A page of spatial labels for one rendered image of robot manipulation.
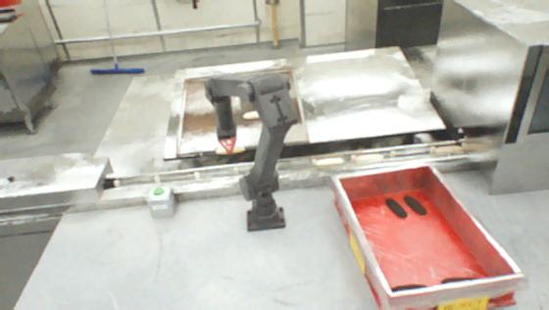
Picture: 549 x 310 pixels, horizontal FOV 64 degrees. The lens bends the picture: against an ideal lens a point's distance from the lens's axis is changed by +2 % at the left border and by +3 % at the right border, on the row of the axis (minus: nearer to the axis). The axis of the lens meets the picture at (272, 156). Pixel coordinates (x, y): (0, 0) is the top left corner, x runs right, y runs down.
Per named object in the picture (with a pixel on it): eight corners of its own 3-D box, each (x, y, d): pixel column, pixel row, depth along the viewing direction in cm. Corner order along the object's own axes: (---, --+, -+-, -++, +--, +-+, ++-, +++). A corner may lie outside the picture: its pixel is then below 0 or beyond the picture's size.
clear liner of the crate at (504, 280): (382, 331, 99) (385, 303, 94) (328, 198, 139) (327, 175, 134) (524, 307, 102) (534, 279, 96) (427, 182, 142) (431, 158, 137)
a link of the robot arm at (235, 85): (251, 107, 96) (292, 95, 99) (244, 82, 94) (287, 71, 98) (204, 96, 135) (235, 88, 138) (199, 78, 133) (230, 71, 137)
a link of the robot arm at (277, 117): (267, 125, 90) (308, 112, 94) (241, 77, 96) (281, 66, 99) (247, 206, 129) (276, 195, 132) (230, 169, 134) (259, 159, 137)
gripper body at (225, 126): (217, 139, 139) (214, 121, 135) (218, 123, 147) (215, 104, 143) (236, 137, 139) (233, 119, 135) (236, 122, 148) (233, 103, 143)
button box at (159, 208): (152, 228, 141) (144, 201, 135) (156, 211, 148) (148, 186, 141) (177, 225, 141) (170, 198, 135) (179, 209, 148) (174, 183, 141)
